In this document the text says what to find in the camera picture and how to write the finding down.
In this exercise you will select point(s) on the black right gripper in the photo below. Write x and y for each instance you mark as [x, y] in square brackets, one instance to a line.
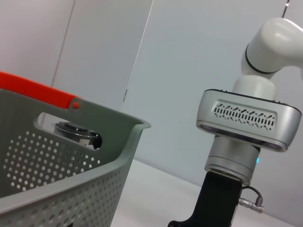
[217, 201]

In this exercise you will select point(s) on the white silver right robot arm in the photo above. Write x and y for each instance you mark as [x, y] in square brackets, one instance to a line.
[267, 52]

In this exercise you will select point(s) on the grey perforated storage basket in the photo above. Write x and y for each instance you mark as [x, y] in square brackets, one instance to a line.
[113, 118]

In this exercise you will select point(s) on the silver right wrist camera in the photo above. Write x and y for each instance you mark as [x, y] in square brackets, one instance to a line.
[236, 130]

